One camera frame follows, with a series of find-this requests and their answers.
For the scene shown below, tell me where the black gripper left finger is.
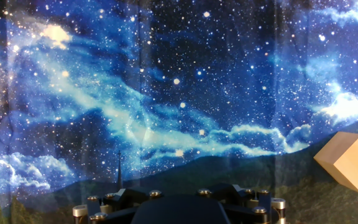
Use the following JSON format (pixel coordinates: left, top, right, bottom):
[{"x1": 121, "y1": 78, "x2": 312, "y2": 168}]
[{"x1": 72, "y1": 186, "x2": 164, "y2": 224}]

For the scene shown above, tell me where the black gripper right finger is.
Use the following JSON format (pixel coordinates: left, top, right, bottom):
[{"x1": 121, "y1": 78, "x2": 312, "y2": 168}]
[{"x1": 196, "y1": 183, "x2": 287, "y2": 224}]

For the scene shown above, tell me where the small wooden cube block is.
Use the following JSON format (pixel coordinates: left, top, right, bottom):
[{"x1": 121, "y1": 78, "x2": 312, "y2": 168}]
[{"x1": 313, "y1": 131, "x2": 358, "y2": 195}]

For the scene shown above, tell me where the galaxy print tablecloth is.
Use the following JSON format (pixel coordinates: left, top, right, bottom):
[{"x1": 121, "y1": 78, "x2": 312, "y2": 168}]
[{"x1": 0, "y1": 0, "x2": 358, "y2": 224}]

